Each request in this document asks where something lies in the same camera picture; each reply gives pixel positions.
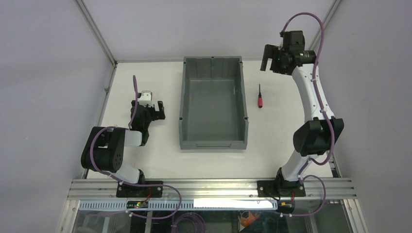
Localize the red handled screwdriver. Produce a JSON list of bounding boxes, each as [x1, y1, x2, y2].
[[257, 84, 263, 108]]

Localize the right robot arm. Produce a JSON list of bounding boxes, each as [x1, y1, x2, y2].
[[260, 31, 344, 192]]

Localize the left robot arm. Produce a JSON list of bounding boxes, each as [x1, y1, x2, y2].
[[81, 100, 166, 185]]

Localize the grey plastic bin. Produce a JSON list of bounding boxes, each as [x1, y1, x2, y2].
[[179, 56, 249, 150]]

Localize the orange object under table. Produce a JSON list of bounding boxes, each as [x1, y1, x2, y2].
[[239, 211, 260, 227]]

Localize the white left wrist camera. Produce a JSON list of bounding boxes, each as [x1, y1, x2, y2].
[[138, 91, 153, 107]]

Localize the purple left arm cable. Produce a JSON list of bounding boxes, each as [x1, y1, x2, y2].
[[89, 75, 183, 220]]

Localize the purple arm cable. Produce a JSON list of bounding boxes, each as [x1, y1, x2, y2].
[[279, 12, 336, 216], [89, 75, 183, 220]]

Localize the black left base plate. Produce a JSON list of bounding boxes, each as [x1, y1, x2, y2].
[[116, 180, 163, 198]]

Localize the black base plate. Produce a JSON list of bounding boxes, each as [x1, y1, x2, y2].
[[257, 179, 306, 198], [116, 180, 163, 198]]

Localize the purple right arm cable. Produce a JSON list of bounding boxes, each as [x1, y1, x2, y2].
[[279, 12, 336, 216]]

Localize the coiled purple cable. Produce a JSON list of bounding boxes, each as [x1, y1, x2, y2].
[[171, 211, 206, 233]]

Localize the white slotted cable duct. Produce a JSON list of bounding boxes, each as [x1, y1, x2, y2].
[[79, 199, 277, 212]]

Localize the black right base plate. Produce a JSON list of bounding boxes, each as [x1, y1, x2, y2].
[[257, 179, 306, 198]]

